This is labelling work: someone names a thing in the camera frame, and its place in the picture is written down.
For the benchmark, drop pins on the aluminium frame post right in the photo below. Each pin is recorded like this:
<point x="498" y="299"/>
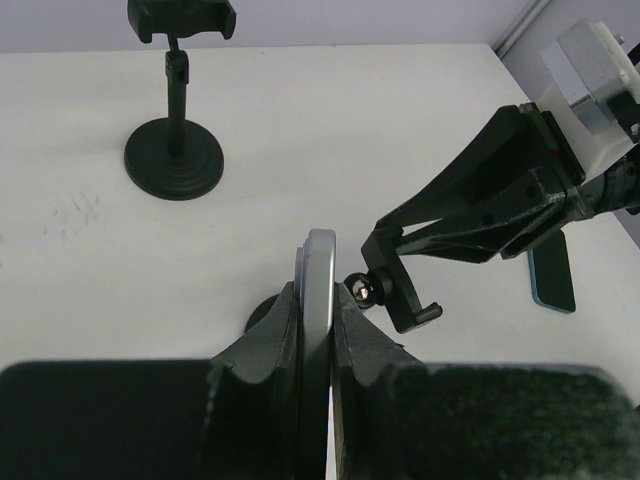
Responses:
<point x="520" y="25"/>

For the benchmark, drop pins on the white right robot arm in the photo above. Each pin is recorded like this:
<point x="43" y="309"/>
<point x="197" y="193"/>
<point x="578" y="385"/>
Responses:
<point x="615" y="190"/>

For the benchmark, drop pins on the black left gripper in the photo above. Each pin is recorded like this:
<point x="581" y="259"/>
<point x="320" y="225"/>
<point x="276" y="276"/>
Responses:
<point x="243" y="416"/>

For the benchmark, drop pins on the black round-base phone stand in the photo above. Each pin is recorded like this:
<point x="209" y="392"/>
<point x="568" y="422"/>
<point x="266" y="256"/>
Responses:
<point x="387" y="282"/>

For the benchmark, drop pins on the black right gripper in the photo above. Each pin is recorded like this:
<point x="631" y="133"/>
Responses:
<point x="483" y="200"/>

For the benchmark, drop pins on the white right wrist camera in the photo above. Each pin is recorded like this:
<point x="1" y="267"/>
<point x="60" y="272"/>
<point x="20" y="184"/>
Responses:
<point x="593" y="95"/>

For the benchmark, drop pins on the black far phone stand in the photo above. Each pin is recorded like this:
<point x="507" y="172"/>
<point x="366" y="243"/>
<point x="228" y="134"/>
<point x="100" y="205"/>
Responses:
<point x="172" y="158"/>

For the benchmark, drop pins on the black phone teal edge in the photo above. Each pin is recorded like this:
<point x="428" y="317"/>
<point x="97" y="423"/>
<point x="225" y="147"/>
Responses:
<point x="550" y="275"/>

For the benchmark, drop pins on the black phone silver edge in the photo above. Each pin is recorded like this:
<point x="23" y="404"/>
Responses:
<point x="314" y="288"/>

